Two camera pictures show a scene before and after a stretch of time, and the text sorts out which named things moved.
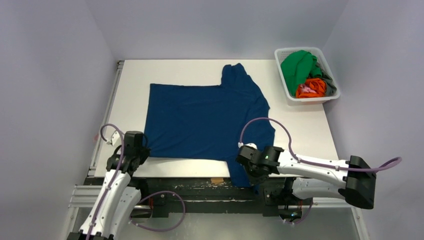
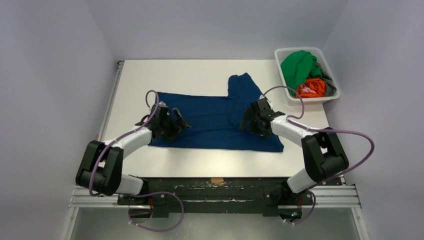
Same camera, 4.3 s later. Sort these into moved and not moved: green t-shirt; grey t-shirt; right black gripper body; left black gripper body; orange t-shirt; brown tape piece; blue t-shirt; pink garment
Moved: blue t-shirt; left black gripper body; right black gripper body
Not moved: orange t-shirt; grey t-shirt; pink garment; brown tape piece; green t-shirt
